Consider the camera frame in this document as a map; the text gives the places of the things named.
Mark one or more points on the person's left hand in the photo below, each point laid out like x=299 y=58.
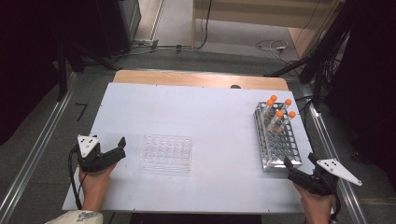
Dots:
x=93 y=183

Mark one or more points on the person's right hand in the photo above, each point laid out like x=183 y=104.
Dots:
x=317 y=205

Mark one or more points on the white table board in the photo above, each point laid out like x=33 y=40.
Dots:
x=202 y=118

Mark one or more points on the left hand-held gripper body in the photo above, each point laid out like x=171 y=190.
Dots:
x=88 y=146

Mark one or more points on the clear plastic tube rack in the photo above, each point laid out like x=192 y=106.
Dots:
x=166 y=153

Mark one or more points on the black metal stand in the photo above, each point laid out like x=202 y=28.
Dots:
x=317 y=62
x=62 y=74

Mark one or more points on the metal floor rail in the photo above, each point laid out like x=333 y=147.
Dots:
x=40 y=146
x=330 y=146

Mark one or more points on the pale floor strip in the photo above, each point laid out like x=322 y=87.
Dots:
x=157 y=18

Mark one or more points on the black curtain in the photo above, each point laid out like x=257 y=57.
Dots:
x=373 y=77
x=25 y=62

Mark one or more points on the pale patterned sleeve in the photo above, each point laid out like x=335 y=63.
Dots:
x=77 y=217

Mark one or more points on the black cabinet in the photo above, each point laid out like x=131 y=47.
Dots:
x=132 y=15

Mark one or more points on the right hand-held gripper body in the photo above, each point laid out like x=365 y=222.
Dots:
x=323 y=180

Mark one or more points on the metal tube rack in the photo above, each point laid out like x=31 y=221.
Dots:
x=281 y=149

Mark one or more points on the wooden table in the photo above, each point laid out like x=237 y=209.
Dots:
x=186 y=78

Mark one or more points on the pale wooden furniture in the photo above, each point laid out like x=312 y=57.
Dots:
x=249 y=15

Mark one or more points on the orange-capped clear tube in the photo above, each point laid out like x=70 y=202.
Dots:
x=273 y=98
x=270 y=103
x=279 y=114
x=291 y=114
x=288 y=102

